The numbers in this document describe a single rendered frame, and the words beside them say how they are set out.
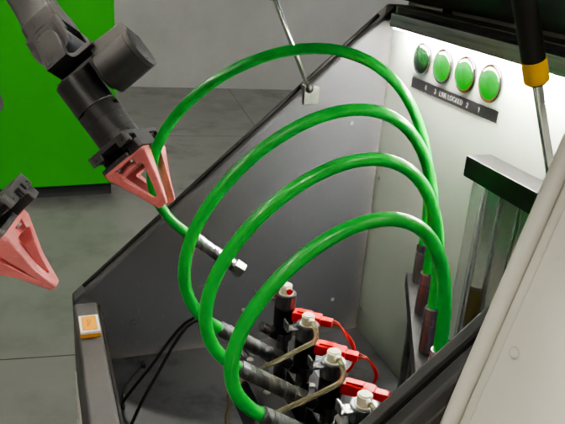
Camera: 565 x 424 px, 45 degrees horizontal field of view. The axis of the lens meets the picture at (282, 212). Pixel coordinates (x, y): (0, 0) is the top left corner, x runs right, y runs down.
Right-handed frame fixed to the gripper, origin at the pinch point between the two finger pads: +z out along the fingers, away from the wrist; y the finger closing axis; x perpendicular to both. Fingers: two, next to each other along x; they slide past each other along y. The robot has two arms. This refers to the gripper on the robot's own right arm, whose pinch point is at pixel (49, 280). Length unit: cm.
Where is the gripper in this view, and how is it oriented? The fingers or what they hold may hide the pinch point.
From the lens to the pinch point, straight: 71.9
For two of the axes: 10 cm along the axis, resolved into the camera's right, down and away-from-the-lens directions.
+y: 7.6, -6.2, -1.9
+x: -0.8, -3.8, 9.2
